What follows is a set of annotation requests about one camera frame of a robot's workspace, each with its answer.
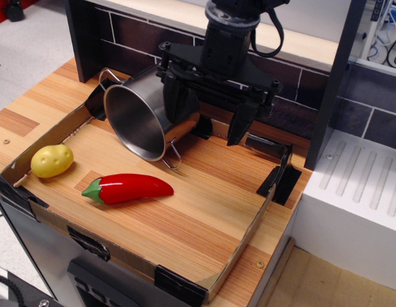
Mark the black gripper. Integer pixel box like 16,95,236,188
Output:
157,22,283,146

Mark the metal pot with wire handles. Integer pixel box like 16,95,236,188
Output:
99,66,200,169

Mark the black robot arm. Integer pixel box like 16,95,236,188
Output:
157,1,284,146

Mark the red toy chili pepper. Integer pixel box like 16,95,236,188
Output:
81,173,174,204

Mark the white ribbed drainboard sink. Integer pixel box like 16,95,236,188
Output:
292,131,396,279

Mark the yellow toy potato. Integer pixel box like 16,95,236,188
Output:
31,144,74,178

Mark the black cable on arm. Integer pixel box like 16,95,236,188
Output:
249,8,285,58

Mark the dark grey vertical post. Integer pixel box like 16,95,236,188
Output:
305,0,367,170

